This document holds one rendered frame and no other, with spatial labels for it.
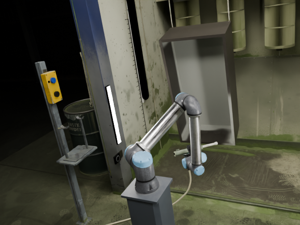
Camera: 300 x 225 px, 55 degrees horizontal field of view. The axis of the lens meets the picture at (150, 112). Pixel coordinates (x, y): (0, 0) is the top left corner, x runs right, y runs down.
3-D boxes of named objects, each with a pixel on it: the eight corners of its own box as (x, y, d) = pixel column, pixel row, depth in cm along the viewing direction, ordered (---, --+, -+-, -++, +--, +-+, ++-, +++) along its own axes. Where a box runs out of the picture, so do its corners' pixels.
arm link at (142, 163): (139, 183, 211) (135, 162, 205) (131, 173, 226) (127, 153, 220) (158, 177, 216) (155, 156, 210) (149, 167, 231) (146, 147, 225)
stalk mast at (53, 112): (83, 218, 298) (39, 61, 242) (88, 219, 295) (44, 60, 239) (80, 222, 293) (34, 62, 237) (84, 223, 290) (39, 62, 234)
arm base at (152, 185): (152, 195, 211) (151, 184, 208) (130, 191, 220) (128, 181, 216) (163, 181, 227) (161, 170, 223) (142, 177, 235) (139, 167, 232)
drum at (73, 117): (71, 168, 402) (54, 109, 371) (104, 150, 438) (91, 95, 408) (94, 181, 361) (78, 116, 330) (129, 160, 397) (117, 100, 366)
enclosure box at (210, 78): (188, 124, 352) (170, 27, 291) (239, 126, 327) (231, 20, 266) (180, 142, 325) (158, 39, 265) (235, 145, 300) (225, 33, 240)
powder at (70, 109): (57, 110, 372) (56, 109, 372) (91, 97, 406) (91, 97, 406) (79, 117, 334) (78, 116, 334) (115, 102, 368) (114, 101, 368)
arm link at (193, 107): (203, 97, 220) (206, 174, 241) (195, 93, 231) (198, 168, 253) (190, 100, 216) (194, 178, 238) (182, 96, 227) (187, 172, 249)
